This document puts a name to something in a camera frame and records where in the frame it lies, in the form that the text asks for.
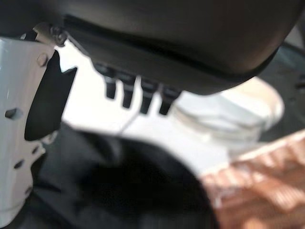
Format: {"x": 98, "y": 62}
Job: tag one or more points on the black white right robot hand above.
{"x": 166, "y": 35}

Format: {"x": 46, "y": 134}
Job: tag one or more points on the black garment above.
{"x": 143, "y": 190}

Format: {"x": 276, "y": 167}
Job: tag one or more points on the round glass washing machine door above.
{"x": 226, "y": 119}

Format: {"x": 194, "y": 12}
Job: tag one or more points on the rectangular wicker laundry basket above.
{"x": 262, "y": 181}

